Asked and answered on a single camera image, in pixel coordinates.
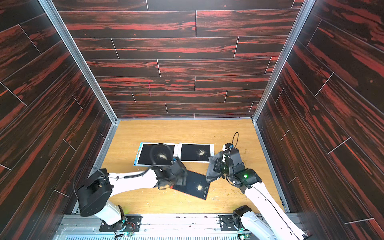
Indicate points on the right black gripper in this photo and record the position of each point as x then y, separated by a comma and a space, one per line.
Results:
218, 167

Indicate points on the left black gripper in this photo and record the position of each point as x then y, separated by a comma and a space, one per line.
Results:
183, 179

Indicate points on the grey microfibre cloth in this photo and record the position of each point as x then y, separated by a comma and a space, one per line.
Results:
217, 167

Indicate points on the red drawing tablet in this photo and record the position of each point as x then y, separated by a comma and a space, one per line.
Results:
196, 185

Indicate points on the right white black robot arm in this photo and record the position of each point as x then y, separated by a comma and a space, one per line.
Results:
277, 225

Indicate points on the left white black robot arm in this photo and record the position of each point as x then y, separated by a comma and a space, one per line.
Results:
95, 192

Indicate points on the blue-edged white drawing tablet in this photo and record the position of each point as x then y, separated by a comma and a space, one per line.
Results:
156, 154

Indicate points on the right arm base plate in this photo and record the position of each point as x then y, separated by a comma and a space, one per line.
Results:
228, 223

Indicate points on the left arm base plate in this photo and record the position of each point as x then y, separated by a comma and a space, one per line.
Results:
130, 224

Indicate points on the aluminium front rail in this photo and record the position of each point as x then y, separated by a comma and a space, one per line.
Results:
157, 227

